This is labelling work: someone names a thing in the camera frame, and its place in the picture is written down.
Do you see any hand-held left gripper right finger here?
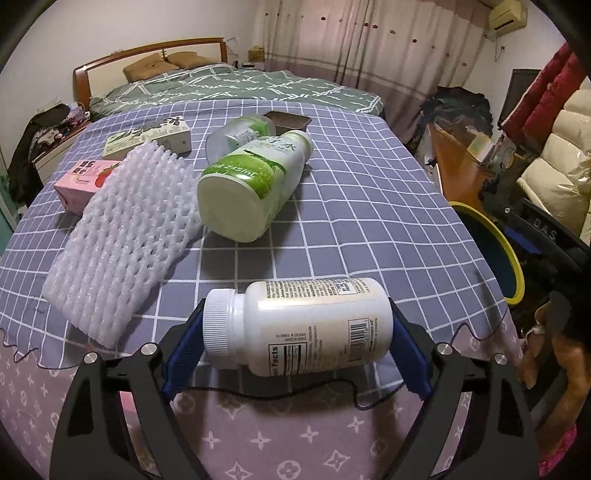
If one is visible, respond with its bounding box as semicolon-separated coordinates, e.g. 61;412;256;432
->
389;298;541;480

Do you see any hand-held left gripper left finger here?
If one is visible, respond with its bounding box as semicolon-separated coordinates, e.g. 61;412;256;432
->
48;298;207;480

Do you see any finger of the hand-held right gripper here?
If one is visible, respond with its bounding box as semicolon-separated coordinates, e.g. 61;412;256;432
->
503;202;583;258

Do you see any yellow-rimmed dark trash bin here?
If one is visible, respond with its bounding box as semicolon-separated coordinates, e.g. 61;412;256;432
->
448;200;525;305

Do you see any white pill bottle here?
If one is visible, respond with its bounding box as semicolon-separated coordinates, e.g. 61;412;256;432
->
203;277;395;377

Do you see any white bottle green label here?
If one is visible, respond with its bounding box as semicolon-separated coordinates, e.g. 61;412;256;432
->
197;130;315;243

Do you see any green and white carton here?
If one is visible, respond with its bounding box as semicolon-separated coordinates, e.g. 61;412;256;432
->
102;115;191;161

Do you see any person's right forearm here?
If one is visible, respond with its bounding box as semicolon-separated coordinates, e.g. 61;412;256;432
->
536;406;591;480

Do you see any person's right hand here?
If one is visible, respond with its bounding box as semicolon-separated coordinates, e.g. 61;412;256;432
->
517;300;589;416

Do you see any cream down jacket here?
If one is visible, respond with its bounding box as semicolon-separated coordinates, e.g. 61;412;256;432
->
517;78;591;236

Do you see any long wooden desk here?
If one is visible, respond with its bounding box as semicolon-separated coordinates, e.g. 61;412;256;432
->
425;122;495;208

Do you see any white foam net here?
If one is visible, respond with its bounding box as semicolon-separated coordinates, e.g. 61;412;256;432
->
41;141;206;349

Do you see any black monitor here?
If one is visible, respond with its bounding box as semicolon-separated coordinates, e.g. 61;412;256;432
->
500;69;543;132

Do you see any red padded jacket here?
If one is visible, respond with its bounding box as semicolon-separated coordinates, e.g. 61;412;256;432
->
499;44;587;139

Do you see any pile of mixed clothes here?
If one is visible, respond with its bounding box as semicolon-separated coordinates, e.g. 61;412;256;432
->
420;86;492;139

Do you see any grey checked tablecloth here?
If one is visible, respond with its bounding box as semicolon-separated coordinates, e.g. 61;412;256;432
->
0;99;527;480

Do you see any pink drink carton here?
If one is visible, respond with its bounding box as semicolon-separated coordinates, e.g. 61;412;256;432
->
54;159;123;213

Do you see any clear plastic bottle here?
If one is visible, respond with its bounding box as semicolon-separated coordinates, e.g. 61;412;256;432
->
205;116;278;162

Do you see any white nightstand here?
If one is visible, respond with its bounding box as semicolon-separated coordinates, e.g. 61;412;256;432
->
32;121;93;185

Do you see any pink and white curtain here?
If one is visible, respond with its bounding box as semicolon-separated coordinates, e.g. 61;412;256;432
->
252;0;490;144

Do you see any black plastic tray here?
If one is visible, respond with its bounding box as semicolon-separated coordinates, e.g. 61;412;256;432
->
263;111;312;138

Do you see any dark clothes pile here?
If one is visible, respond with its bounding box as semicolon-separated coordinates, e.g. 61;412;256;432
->
7;104;90;204

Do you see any green patterned duvet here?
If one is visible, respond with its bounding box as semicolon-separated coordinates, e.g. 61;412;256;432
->
90;65;384;116

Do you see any brown pillow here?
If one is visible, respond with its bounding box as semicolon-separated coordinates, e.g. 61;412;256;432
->
122;52;178;81
167;52;214;69

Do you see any wooden bed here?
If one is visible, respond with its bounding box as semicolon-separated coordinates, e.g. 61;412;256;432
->
73;37;386;130

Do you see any wall air conditioner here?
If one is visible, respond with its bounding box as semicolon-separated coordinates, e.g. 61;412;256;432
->
487;0;529;33

